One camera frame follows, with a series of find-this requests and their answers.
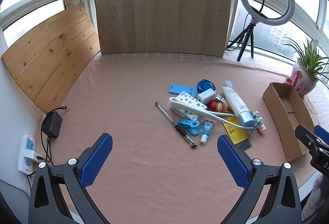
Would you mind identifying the potted spider plant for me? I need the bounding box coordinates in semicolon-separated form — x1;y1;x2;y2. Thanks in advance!
283;38;329;97

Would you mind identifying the red toy figure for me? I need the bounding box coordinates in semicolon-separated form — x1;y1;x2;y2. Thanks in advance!
208;99;229;113

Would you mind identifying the black usb cable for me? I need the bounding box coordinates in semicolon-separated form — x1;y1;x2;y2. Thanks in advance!
47;105;69;114

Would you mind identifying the black tripod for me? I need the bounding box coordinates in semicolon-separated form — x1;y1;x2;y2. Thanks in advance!
226;22;257;62

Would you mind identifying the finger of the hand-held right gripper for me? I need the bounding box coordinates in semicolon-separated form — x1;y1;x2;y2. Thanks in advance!
314;125;329;145
295;125;329;156

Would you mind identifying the pink felt table cover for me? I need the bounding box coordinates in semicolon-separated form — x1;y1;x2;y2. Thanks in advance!
32;53;329;224

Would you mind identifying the black adapter power cord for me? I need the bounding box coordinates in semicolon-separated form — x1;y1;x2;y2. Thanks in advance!
36;135;54;177

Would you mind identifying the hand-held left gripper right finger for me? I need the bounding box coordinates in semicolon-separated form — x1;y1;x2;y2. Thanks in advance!
217;135;301;224

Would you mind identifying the clear black gel pen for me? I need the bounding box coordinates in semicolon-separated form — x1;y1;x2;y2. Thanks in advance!
155;102;198;149

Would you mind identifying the small clear sanitizer bottle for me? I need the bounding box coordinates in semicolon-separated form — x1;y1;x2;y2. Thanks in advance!
200;119;214;144

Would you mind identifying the person's white fleece clothing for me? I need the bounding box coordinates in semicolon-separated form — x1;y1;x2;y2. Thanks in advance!
307;175;329;224

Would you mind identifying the blue folding phone stand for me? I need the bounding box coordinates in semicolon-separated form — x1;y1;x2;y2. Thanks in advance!
168;83;198;96

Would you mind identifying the light oak board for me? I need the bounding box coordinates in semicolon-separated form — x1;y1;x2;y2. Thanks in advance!
95;0;233;57

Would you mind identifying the white charger block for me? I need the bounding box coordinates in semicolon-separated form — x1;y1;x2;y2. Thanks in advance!
197;89;216;105

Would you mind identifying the star print tissue packet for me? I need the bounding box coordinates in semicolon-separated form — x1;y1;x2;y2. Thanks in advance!
171;91;208;121

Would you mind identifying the pine plank board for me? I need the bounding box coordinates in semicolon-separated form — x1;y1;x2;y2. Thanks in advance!
1;3;101;114

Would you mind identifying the yellow flat packet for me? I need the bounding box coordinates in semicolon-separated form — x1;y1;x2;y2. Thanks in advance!
222;116;252;150

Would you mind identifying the brown cardboard box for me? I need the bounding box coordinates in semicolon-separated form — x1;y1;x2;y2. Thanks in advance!
262;82;315;162

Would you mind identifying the white tube with blue cap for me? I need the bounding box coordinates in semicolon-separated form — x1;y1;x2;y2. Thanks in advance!
222;81;255;127

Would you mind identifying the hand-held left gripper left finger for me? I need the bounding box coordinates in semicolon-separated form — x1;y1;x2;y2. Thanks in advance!
28;133;114;224

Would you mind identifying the black power adapter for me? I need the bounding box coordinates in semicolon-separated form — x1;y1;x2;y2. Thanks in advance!
42;111;63;138

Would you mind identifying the blue plastic clip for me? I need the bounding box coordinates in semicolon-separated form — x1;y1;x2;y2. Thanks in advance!
178;118;200;136

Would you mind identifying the blue coiled cable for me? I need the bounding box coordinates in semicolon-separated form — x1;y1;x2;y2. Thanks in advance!
197;79;215;93

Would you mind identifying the white power strip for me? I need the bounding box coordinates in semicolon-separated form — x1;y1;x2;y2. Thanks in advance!
17;134;45;176

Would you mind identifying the grey bead bracelet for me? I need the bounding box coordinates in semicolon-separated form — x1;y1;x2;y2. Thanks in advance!
248;110;264;134

